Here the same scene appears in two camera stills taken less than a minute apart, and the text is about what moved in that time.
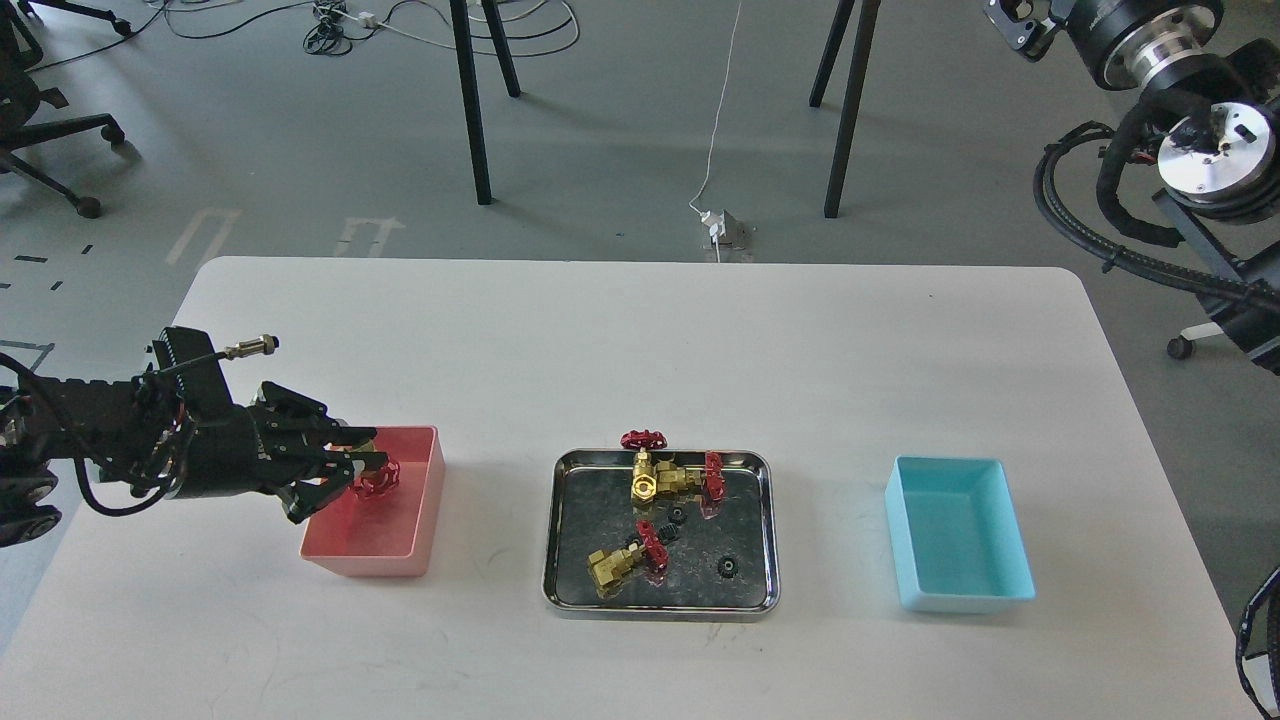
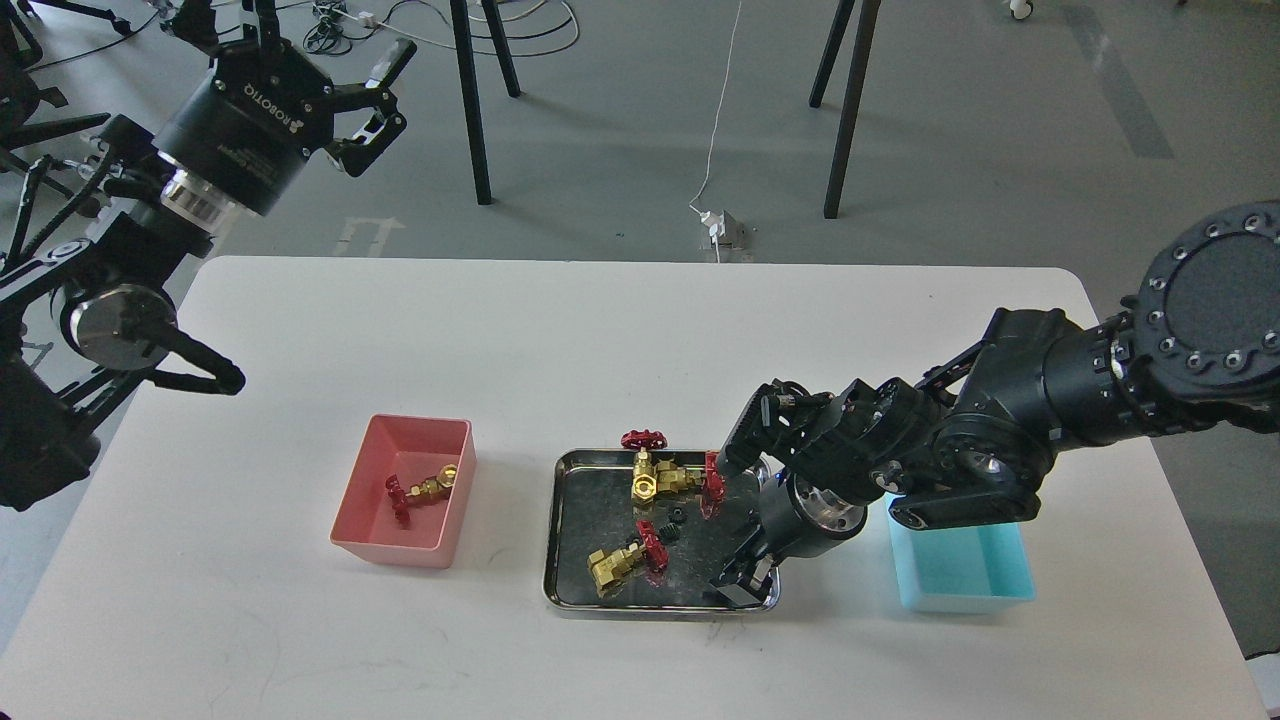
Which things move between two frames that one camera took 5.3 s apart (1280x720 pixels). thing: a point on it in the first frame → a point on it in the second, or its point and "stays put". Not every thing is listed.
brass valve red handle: [375, 483] → [397, 494]
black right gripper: [1127, 40] → [799, 516]
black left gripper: [281, 442] → [242, 134]
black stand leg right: [867, 21] stays put
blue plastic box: [959, 538] stays put
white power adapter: [716, 224] stays put
